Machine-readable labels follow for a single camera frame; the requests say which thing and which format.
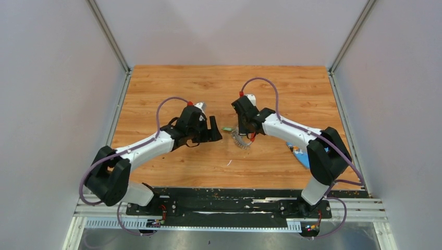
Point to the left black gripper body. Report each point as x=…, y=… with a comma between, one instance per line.
x=198, y=133

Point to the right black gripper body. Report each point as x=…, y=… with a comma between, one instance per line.
x=243, y=127

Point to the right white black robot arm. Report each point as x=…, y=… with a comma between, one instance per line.
x=327, y=154

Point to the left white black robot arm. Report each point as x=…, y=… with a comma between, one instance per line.
x=109, y=176

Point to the blue patterned pouch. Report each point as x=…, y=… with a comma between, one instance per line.
x=300, y=155

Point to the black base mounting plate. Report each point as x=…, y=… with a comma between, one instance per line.
x=232, y=208

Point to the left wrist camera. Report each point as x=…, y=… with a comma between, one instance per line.
x=201, y=107

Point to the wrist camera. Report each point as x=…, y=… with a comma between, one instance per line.
x=201, y=107
x=252, y=99

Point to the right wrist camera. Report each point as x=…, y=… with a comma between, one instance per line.
x=252, y=99

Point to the aluminium frame rail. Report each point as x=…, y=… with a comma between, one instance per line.
x=352, y=209

